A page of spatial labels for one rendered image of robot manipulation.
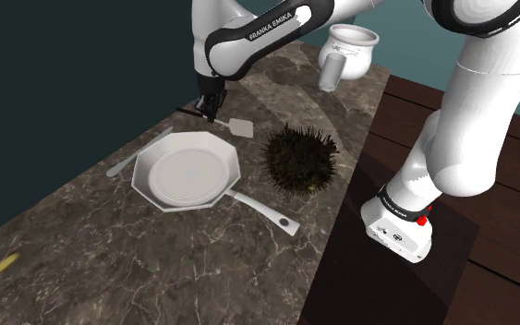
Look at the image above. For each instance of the white octagonal frying pan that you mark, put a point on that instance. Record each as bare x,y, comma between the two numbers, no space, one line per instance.
186,173

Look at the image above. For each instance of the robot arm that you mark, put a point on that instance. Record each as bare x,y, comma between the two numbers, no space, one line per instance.
480,112

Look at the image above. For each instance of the grey table knife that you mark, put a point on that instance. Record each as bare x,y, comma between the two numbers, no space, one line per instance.
138,154

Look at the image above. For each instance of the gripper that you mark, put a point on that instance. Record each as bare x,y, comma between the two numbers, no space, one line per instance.
208,96

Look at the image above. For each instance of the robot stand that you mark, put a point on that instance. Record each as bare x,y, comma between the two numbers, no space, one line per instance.
394,279

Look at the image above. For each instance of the dark spiky ball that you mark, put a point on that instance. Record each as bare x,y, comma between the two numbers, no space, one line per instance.
299,160

